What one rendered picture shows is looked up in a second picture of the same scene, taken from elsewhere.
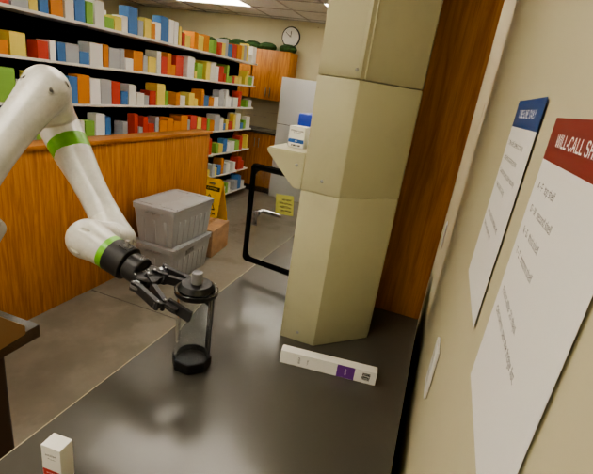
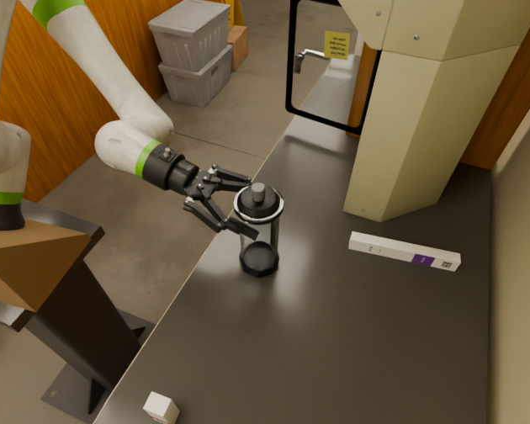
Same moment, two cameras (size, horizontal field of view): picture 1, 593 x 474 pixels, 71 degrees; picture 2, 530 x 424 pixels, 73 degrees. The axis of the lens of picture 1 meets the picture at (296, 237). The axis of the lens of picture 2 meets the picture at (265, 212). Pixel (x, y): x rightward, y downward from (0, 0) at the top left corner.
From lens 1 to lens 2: 0.45 m
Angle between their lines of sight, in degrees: 29
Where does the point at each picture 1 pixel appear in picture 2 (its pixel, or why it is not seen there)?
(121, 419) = (207, 340)
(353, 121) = not seen: outside the picture
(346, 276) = (429, 152)
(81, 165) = (83, 39)
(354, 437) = (442, 343)
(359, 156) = not seen: outside the picture
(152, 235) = (176, 59)
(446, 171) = not seen: outside the picture
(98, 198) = (117, 84)
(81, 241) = (114, 155)
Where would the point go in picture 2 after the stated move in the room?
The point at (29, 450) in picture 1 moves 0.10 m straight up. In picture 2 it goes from (132, 384) to (117, 368)
